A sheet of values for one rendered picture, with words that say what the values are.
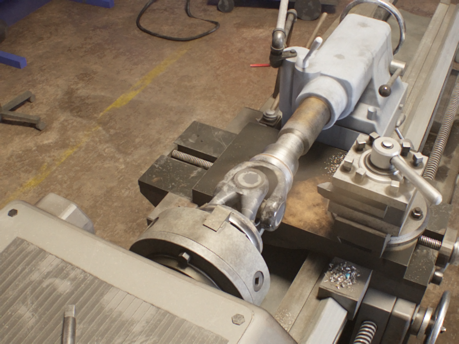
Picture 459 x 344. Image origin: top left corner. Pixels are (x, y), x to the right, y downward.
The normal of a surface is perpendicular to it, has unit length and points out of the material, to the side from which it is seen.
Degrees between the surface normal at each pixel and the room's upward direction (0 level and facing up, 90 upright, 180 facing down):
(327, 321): 36
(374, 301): 0
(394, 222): 0
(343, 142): 90
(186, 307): 0
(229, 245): 29
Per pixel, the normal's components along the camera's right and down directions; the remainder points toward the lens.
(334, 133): -0.46, 0.58
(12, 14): 0.89, 0.30
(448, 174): 0.00, -0.76
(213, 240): 0.28, -0.62
